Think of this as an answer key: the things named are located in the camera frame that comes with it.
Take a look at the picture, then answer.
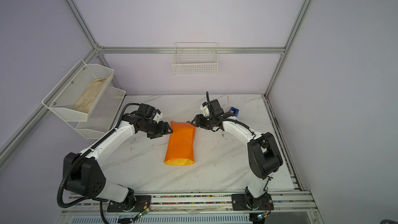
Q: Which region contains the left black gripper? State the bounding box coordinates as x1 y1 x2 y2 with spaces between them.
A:
140 121 173 140

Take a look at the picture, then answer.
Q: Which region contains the lower white mesh shelf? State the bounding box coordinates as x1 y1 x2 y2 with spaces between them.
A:
75 86 125 140

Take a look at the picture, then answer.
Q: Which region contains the blue tape dispenser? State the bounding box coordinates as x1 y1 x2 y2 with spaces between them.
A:
229 107 239 117

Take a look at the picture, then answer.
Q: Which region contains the aluminium frame rail front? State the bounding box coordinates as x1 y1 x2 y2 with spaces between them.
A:
60 190 319 216

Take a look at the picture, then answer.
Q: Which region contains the white mesh shelf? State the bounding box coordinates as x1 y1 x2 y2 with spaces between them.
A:
42 60 114 122
75 86 125 140

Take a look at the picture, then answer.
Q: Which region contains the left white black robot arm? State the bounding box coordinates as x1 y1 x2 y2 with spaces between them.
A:
57 103 173 209

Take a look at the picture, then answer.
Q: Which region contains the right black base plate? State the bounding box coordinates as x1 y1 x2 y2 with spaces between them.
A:
231 193 274 211

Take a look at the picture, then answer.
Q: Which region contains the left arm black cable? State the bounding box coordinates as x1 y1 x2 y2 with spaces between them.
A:
56 102 141 209

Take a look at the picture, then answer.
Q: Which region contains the yellow orange wrapping paper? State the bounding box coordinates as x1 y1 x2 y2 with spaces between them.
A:
164 121 196 167

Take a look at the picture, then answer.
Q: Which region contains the beige cloth in shelf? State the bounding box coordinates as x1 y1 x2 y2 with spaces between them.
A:
73 76 109 114

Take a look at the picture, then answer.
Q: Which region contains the white wire wall basket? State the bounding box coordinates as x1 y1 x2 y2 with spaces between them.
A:
172 42 219 76

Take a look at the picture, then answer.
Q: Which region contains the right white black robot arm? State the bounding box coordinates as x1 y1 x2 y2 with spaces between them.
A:
189 100 283 199

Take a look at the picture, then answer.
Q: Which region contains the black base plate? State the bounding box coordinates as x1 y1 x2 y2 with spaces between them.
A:
231 193 274 211
107 195 152 213

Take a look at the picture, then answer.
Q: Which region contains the upper white mesh shelf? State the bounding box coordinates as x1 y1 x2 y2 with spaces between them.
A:
42 60 114 122

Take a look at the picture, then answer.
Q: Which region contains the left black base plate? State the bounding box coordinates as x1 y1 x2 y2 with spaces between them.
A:
107 195 152 213

